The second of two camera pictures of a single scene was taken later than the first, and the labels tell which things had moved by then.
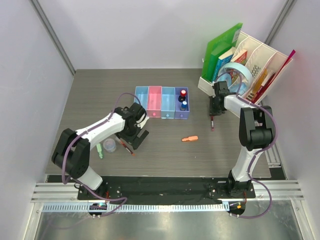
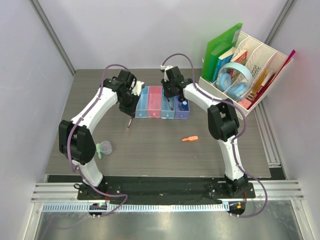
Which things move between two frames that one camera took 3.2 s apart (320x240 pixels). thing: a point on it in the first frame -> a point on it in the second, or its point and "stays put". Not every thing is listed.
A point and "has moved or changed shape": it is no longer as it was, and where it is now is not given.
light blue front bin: [142, 93] stays put
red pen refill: [212, 118] has moved or changed shape
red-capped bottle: [182, 97] stays put
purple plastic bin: [179, 114] stays put
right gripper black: [213, 112] -> [167, 94]
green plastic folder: [218, 46] stays put
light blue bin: [168, 102] stays put
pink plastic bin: [154, 101] stays put
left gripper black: [134, 140] -> [130, 111]
